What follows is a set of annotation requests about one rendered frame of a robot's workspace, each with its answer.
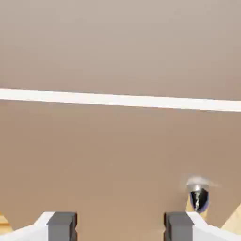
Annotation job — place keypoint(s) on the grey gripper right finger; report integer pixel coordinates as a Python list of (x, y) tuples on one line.
[(178, 227)]

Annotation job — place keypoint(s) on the tan cabinet door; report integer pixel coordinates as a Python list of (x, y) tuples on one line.
[(116, 160), (116, 47)]

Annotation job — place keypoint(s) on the tan cabinet with white frame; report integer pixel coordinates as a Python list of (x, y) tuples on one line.
[(120, 99)]

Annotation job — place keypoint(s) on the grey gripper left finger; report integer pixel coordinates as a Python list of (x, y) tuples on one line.
[(60, 227)]

